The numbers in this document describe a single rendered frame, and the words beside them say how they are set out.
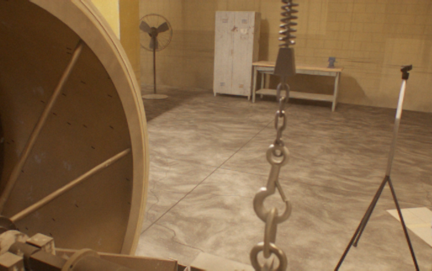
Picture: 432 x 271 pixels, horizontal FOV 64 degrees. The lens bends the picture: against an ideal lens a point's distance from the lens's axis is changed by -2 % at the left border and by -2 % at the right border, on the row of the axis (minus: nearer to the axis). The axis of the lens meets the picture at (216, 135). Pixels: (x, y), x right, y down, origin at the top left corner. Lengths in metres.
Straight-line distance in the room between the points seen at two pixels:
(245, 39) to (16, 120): 6.34
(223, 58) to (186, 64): 1.72
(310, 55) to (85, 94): 7.28
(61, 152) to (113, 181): 0.36
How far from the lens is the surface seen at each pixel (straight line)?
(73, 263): 0.93
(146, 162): 1.75
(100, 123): 1.80
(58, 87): 1.29
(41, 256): 1.05
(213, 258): 0.74
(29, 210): 1.29
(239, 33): 8.06
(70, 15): 1.30
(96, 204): 1.94
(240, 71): 8.09
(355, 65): 8.57
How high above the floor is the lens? 1.51
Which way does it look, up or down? 17 degrees down
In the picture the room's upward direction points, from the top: 2 degrees clockwise
